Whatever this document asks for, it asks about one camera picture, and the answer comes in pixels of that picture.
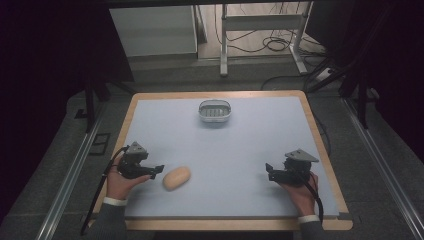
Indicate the light blue table mat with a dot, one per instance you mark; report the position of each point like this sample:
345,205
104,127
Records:
226,150

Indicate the black stand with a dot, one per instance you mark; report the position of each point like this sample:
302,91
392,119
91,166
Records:
361,96
90,100

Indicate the white power strip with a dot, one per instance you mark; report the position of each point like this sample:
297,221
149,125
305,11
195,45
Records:
324,75

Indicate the metal floor rail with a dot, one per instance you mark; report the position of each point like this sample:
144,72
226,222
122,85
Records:
383,166
70,180

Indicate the black floor plate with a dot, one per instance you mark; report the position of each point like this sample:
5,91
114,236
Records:
100,144

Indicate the white metal desk frame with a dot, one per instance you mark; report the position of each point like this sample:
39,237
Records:
263,22

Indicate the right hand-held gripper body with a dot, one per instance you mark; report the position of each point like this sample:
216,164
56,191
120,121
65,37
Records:
296,168

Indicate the grey cabinet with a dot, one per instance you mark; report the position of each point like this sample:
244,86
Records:
153,31

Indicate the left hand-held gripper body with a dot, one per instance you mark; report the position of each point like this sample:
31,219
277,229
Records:
133,160

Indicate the person's left hand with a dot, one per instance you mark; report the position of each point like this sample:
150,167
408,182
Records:
120,185

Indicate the white slotted soap dish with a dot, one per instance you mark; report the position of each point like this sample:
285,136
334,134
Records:
215,111

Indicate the wooden table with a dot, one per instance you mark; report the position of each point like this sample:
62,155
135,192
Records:
313,120

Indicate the person's right hand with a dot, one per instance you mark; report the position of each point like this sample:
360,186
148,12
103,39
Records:
301,196

